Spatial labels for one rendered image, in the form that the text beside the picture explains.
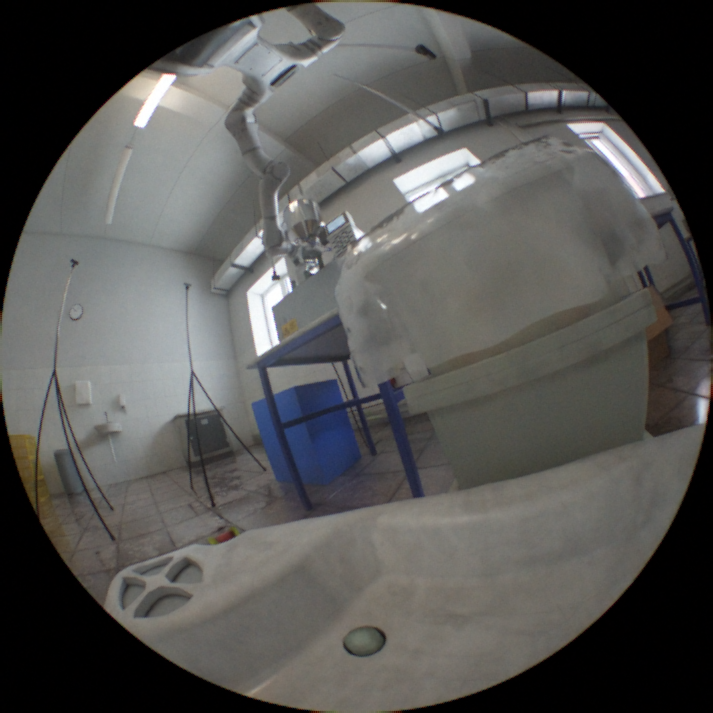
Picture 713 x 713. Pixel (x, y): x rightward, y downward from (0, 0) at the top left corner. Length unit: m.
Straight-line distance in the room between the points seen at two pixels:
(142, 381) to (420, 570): 4.24
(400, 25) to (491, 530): 4.58
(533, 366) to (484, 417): 0.10
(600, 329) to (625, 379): 0.09
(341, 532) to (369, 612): 0.08
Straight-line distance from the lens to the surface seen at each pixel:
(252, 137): 0.95
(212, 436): 3.65
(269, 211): 0.91
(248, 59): 0.80
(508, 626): 0.19
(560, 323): 0.33
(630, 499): 0.21
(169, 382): 4.32
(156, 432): 4.15
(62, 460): 3.96
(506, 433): 0.33
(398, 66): 4.48
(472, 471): 0.37
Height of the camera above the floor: 0.47
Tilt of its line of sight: 9 degrees up
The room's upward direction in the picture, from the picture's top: 18 degrees counter-clockwise
